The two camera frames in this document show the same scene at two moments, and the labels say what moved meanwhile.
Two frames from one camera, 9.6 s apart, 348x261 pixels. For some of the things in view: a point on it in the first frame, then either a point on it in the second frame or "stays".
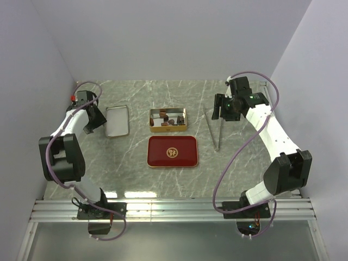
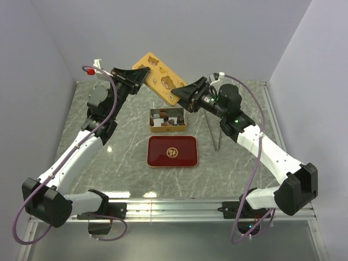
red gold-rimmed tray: (172, 151) stays
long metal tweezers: (216, 148) stays
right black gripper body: (228, 109) → (204, 99)
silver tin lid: (117, 120) → (161, 79)
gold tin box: (162, 119) stays
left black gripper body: (95, 122) → (123, 87)
